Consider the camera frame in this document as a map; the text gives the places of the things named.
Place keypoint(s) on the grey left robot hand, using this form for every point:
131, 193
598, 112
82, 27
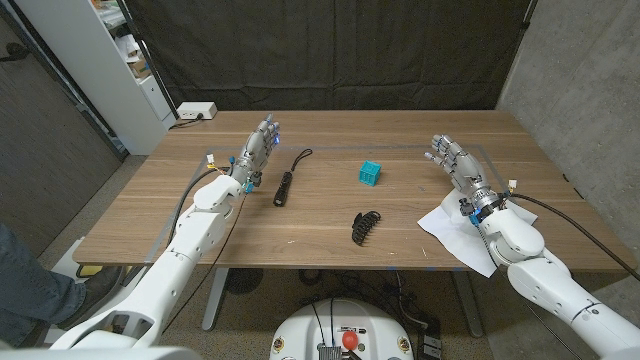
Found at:
255, 150

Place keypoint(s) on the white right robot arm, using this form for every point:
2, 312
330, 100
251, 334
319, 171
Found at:
545, 280

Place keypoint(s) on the teal lattice block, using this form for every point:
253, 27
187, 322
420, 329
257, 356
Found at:
370, 173

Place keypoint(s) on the small yellow object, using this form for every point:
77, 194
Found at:
90, 271

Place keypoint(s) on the white shelf cabinet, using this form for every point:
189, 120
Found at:
95, 60

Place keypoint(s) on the white robot chest cover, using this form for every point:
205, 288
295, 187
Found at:
100, 354

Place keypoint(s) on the cardboard box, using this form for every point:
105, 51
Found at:
139, 68

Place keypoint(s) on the red emergency stop button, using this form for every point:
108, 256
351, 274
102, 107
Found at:
350, 340

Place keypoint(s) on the black round ribbed object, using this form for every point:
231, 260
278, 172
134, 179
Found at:
244, 281

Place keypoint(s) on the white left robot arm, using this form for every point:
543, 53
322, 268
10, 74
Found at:
190, 240

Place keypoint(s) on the black floor power strip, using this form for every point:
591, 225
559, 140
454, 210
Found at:
430, 345

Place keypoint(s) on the black fabric backdrop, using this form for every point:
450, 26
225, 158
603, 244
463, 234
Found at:
325, 50

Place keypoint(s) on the person's leg in jeans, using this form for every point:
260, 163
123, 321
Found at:
30, 295

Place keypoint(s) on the black backdrop stand pole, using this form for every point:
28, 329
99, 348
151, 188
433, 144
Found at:
150, 62
529, 12

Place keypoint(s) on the dark person's shoe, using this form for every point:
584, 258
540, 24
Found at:
97, 290

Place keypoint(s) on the white robot torso base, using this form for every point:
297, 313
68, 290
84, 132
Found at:
310, 325

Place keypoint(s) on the white power outlet box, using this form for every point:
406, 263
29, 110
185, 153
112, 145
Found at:
196, 110

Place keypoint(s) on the white paper sheet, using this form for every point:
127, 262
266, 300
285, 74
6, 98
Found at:
450, 230

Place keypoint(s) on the black hair clip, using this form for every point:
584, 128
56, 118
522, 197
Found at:
364, 227

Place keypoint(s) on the grey table leg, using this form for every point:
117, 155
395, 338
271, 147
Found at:
215, 300
470, 305

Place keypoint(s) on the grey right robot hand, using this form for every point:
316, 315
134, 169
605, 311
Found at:
467, 172

